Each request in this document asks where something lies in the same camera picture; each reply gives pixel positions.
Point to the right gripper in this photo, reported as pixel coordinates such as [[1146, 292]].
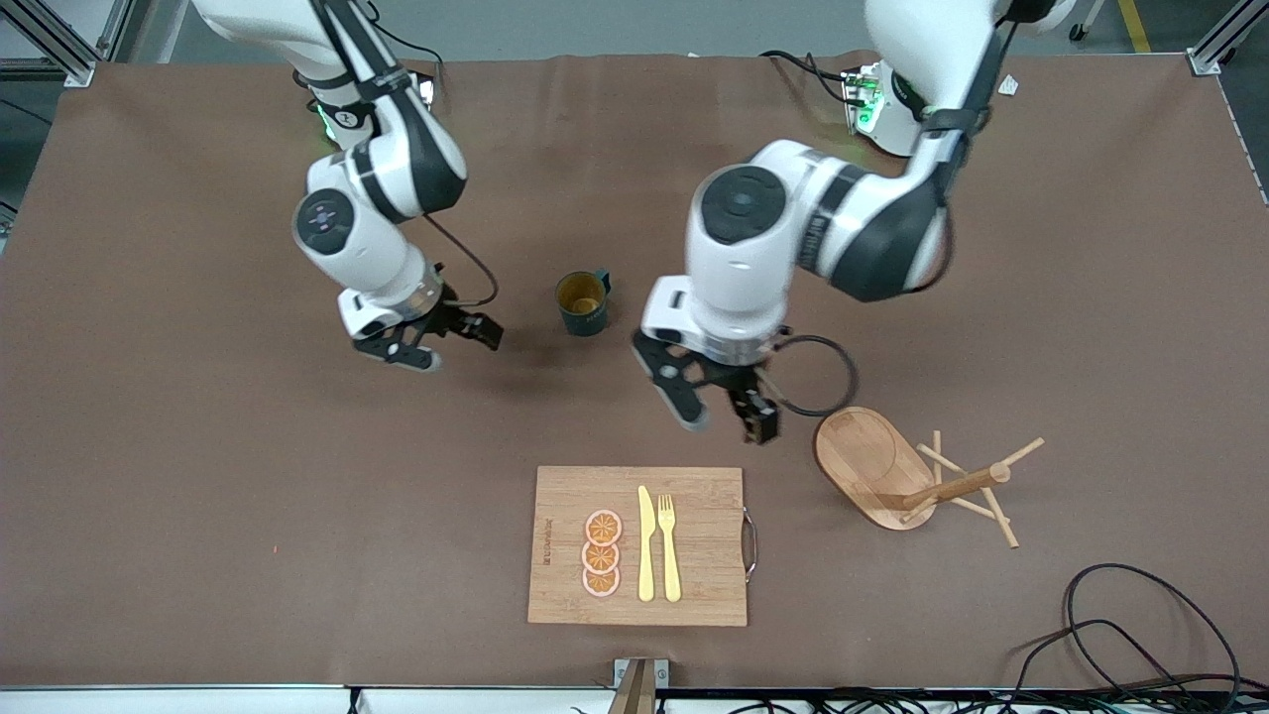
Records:
[[447, 316]]

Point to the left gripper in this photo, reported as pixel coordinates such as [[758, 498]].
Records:
[[739, 382]]

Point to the dark teal ribbed cup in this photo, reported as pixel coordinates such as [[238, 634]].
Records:
[[585, 317]]

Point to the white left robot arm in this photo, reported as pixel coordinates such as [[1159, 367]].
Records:
[[744, 268]]

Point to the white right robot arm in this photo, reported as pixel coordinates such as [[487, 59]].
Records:
[[367, 248]]

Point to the yellow plastic knife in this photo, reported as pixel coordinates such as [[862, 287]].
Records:
[[646, 545]]

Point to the yellow plastic fork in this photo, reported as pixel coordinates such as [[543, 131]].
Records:
[[670, 555]]

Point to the wooden mug tree stand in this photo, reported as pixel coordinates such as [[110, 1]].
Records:
[[872, 466]]

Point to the toy orange slice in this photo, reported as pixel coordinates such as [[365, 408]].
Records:
[[600, 557], [603, 527], [601, 583]]

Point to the brown table cover sheet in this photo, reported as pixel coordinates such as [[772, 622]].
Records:
[[198, 496]]

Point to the small white paper tag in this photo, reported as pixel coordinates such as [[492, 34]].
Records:
[[1008, 85]]

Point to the white cart leg with caster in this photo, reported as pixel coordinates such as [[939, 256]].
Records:
[[1083, 25]]

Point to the metal post mounting bracket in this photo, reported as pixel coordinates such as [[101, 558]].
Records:
[[661, 672]]

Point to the camera stand post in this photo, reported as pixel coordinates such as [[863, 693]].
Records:
[[634, 699]]

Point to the white table edge rail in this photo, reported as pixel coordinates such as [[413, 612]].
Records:
[[198, 702]]

